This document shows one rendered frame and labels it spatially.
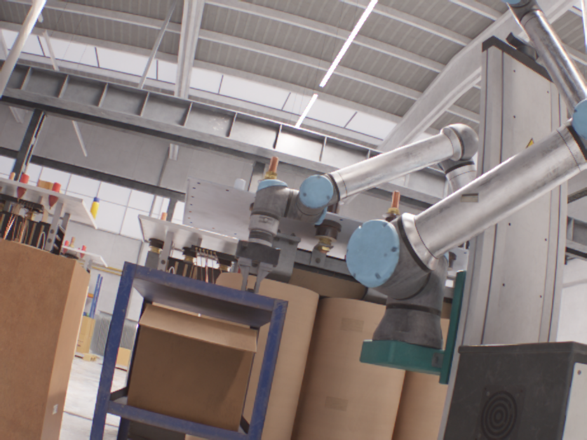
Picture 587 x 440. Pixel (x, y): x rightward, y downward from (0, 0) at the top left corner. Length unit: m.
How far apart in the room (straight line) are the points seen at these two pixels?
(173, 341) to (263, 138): 9.58
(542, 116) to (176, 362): 1.27
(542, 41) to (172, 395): 1.38
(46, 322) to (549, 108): 1.77
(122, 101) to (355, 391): 9.45
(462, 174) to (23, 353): 1.60
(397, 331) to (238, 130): 9.66
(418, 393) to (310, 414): 0.48
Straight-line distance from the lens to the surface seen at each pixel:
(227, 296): 1.43
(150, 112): 10.96
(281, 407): 2.20
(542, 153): 1.23
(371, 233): 1.28
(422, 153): 1.74
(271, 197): 1.72
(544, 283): 1.58
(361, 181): 1.65
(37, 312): 1.89
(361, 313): 2.26
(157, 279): 1.43
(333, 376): 2.25
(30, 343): 1.89
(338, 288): 2.38
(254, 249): 1.70
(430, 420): 2.41
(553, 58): 1.54
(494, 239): 1.45
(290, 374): 2.20
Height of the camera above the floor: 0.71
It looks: 15 degrees up
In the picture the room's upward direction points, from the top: 11 degrees clockwise
